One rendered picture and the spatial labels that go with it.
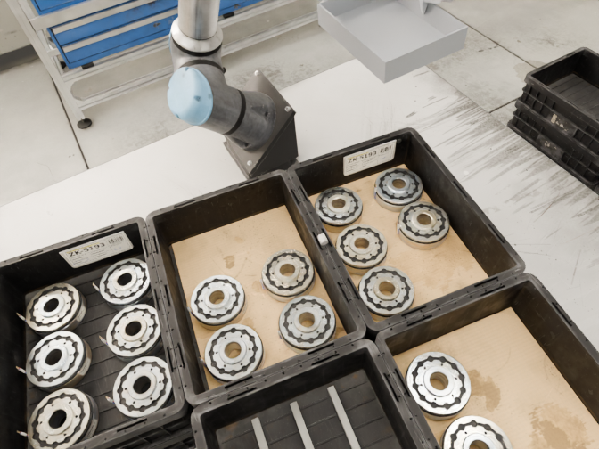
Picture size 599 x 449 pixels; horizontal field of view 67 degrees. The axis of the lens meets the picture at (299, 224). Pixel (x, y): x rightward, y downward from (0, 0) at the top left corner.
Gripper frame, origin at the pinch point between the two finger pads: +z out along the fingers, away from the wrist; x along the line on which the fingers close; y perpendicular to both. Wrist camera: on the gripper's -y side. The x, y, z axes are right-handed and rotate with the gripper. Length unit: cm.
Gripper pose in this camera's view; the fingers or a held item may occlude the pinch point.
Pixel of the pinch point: (424, 6)
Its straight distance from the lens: 114.7
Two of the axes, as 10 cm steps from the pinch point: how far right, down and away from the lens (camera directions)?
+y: 5.5, 6.5, -5.3
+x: 8.3, -3.2, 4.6
